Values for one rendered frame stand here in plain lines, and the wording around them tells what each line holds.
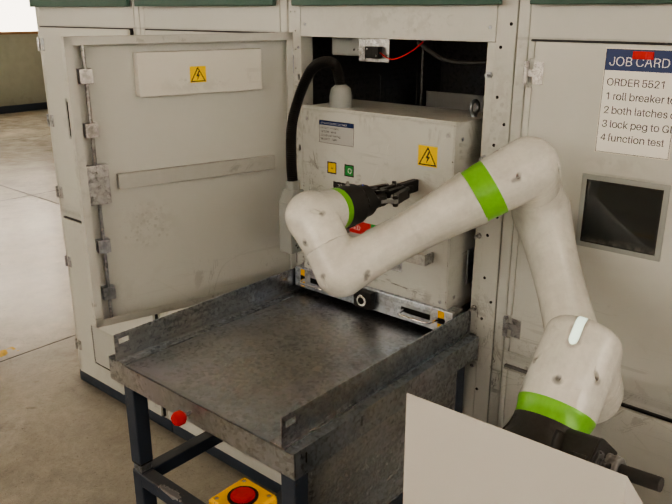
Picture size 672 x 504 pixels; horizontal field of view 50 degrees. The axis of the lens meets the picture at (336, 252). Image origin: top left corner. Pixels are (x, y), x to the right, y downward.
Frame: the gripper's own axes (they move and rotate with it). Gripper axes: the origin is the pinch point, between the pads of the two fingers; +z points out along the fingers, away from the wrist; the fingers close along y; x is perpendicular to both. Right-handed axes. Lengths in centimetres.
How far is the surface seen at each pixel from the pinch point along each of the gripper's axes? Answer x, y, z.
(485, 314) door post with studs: -31.6, 18.3, 9.5
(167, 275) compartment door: -29, -60, -29
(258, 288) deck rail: -33, -41, -12
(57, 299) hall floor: -123, -288, 52
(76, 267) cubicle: -64, -177, 7
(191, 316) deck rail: -34, -41, -36
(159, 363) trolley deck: -38, -33, -52
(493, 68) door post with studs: 28.3, 15.7, 9.9
